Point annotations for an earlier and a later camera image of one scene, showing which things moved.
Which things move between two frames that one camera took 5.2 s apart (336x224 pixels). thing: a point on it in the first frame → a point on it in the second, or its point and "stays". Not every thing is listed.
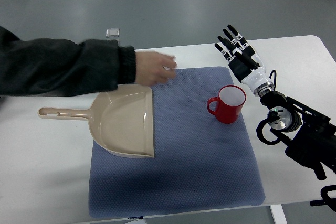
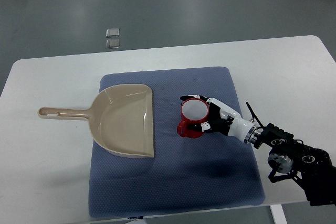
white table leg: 279,214 stays
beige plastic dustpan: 122,118 stays
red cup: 229,103 → 193,111
